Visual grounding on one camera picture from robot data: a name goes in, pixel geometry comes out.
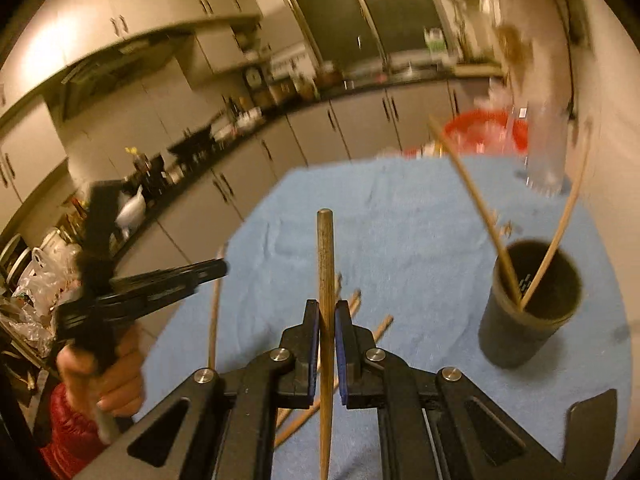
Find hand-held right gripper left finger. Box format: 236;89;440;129
72;300;321;480

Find person's left hand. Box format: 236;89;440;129
56;325;147;418

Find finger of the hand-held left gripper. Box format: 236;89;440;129
112;259;229;302
112;285;199;329

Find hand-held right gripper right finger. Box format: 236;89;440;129
335;300;576;480

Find white jug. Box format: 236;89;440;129
116;185;149;239

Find kitchen base cabinets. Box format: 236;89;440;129
115;77;501;283

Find range hood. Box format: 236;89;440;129
60;30;197;121

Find black cup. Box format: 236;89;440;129
477;239;584;370

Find person's left forearm red sleeve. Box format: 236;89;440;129
39;382;108;480

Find clear plastic pitcher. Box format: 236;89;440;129
505;102;572;197

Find red plastic basket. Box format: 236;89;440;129
442;108;529;157

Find dark window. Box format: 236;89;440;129
272;0;447;61

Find kitchen wall cabinets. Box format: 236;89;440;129
0;0;311;201

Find blue towel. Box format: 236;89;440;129
132;152;633;480

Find pile of plastic bags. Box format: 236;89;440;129
0;239;83;357

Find black wok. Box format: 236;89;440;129
167;127;217;171

